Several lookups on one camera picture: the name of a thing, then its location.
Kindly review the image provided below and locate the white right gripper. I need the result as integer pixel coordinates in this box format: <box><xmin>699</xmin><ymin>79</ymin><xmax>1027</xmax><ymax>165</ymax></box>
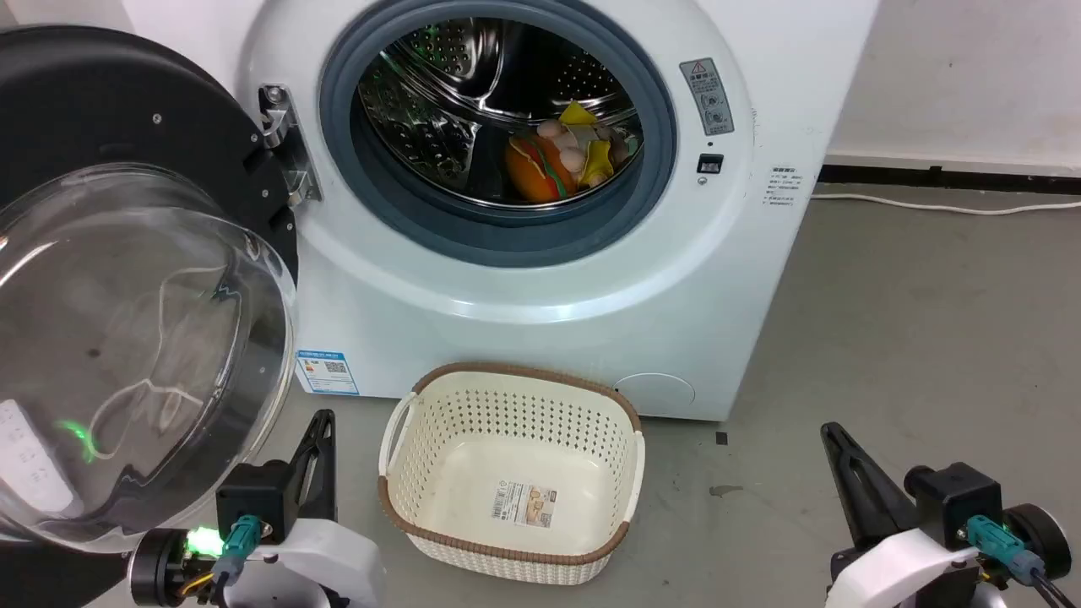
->
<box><xmin>821</xmin><ymin>421</ymin><xmax>985</xmax><ymax>608</ymax></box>

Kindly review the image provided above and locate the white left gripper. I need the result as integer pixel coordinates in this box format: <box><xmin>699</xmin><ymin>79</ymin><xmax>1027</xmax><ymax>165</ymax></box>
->
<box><xmin>226</xmin><ymin>410</ymin><xmax>387</xmax><ymax>608</ymax></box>

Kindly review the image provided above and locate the white front-load washing machine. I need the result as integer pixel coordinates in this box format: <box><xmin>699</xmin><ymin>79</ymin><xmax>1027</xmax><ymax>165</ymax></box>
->
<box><xmin>122</xmin><ymin>0</ymin><xmax>881</xmax><ymax>423</ymax></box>

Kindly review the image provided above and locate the metal door hinge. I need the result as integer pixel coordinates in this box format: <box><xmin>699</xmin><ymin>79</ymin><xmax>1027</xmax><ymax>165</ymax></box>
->
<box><xmin>257</xmin><ymin>84</ymin><xmax>324</xmax><ymax>209</ymax></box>

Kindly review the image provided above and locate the stainless steel washer drum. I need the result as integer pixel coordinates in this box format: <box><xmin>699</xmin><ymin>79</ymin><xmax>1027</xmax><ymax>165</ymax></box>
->
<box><xmin>357</xmin><ymin>17</ymin><xmax>645</xmax><ymax>209</ymax></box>

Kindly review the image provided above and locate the washer door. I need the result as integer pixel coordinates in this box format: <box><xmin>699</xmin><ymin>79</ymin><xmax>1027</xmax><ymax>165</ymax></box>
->
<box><xmin>0</xmin><ymin>25</ymin><xmax>301</xmax><ymax>608</ymax></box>

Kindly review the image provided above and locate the blue energy label sticker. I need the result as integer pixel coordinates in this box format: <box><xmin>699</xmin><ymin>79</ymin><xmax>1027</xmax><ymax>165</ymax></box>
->
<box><xmin>295</xmin><ymin>348</ymin><xmax>361</xmax><ymax>398</ymax></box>

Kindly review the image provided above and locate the cream perforated laundry basket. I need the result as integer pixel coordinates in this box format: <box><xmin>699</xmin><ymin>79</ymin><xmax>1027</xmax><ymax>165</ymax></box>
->
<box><xmin>377</xmin><ymin>361</ymin><xmax>648</xmax><ymax>587</ymax></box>

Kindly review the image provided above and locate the basket product label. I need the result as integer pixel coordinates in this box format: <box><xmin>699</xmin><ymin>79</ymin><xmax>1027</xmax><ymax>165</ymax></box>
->
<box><xmin>493</xmin><ymin>479</ymin><xmax>559</xmax><ymax>529</ymax></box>

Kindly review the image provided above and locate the round white filter cover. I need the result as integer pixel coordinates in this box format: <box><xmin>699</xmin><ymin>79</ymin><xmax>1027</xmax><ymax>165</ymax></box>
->
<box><xmin>613</xmin><ymin>372</ymin><xmax>698</xmax><ymax>420</ymax></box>

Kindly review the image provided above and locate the small white text label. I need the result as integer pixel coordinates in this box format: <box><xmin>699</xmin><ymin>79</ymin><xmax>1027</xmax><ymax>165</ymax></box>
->
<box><xmin>763</xmin><ymin>165</ymin><xmax>801</xmax><ymax>209</ymax></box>

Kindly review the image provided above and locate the orange hamburger toy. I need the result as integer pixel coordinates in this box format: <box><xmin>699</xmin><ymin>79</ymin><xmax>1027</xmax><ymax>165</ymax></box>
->
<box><xmin>504</xmin><ymin>135</ymin><xmax>581</xmax><ymax>204</ymax></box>

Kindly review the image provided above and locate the yellow dressed doll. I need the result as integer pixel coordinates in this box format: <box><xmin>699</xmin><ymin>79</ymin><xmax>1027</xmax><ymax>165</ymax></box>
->
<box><xmin>537</xmin><ymin>100</ymin><xmax>644</xmax><ymax>189</ymax></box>

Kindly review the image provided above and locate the grey warning sticker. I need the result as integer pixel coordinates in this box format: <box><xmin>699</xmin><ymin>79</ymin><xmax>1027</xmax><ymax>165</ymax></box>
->
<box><xmin>679</xmin><ymin>57</ymin><xmax>736</xmax><ymax>137</ymax></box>

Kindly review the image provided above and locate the teal plug left gripper cable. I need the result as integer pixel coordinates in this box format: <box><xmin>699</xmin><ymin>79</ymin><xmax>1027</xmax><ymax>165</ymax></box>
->
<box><xmin>179</xmin><ymin>513</ymin><xmax>273</xmax><ymax>602</ymax></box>

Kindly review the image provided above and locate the teal plug gripper cable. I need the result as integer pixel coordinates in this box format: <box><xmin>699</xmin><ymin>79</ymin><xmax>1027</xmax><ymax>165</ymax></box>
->
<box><xmin>956</xmin><ymin>513</ymin><xmax>1081</xmax><ymax>608</ymax></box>
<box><xmin>179</xmin><ymin>513</ymin><xmax>273</xmax><ymax>602</ymax></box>

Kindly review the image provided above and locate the teal plug right gripper cable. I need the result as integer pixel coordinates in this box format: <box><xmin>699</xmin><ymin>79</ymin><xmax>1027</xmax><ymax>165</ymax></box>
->
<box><xmin>956</xmin><ymin>513</ymin><xmax>1081</xmax><ymax>608</ymax></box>

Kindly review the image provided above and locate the white floor cable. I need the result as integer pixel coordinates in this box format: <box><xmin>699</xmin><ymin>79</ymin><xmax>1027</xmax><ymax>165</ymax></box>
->
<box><xmin>811</xmin><ymin>192</ymin><xmax>1081</xmax><ymax>217</ymax></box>

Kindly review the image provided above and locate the black wall baseboard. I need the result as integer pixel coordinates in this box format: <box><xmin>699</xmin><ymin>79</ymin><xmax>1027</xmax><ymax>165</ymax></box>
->
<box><xmin>817</xmin><ymin>163</ymin><xmax>1081</xmax><ymax>198</ymax></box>

